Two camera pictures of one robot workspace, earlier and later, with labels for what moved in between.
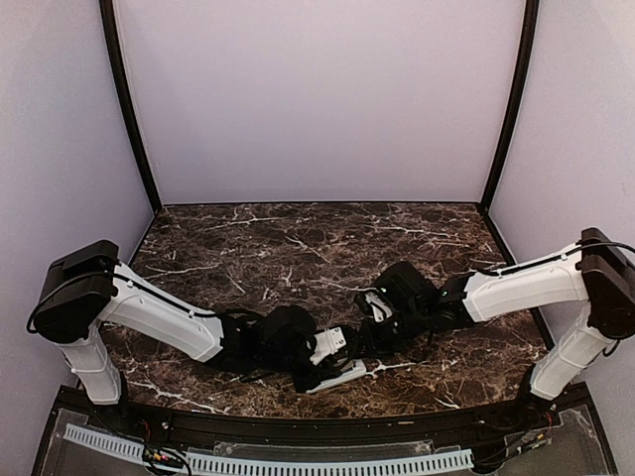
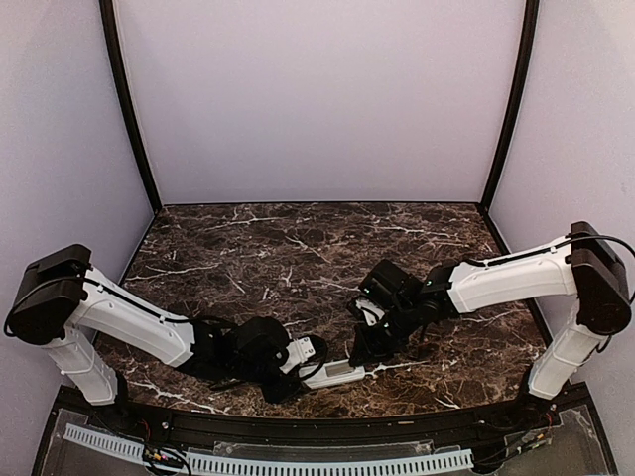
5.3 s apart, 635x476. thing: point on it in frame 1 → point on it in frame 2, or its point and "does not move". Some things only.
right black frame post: x=531 y=11 does not move
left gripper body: x=303 y=385 → x=277 y=395
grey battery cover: x=347 y=366 does not move
